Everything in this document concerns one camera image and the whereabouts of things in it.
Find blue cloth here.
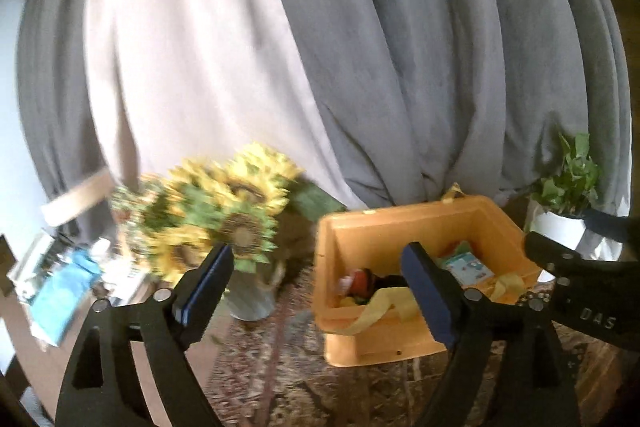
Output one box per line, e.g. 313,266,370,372
30,252,103,345

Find yellow box handle strap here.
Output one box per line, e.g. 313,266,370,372
345,287,416,337
487,273,526,300

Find grey flower vase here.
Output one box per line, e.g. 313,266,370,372
222,257,288,322

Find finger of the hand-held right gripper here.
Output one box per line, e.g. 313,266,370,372
582,207,633,244
524,231,581,288

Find red soft toy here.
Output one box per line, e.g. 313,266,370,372
352,269,378,294

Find white plant pot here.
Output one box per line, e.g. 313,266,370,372
525,199,586,253

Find grey curtain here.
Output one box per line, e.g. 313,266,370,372
15,0,631,212

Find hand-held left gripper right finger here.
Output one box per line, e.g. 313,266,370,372
401,242,581,427

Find green pothos plant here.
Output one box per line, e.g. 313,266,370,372
530,132,603,215

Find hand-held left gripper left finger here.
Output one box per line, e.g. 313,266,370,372
55,244,235,427

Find artificial sunflower bouquet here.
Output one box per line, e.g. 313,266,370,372
112,144,346,283

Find blue tissue packet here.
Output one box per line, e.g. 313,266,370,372
444,254,496,285

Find pale beige curtain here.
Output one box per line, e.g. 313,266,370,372
85,0,371,212

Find orange storage box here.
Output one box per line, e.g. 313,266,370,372
312,195,543,365

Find patterned rug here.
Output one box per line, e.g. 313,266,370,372
200,257,621,427

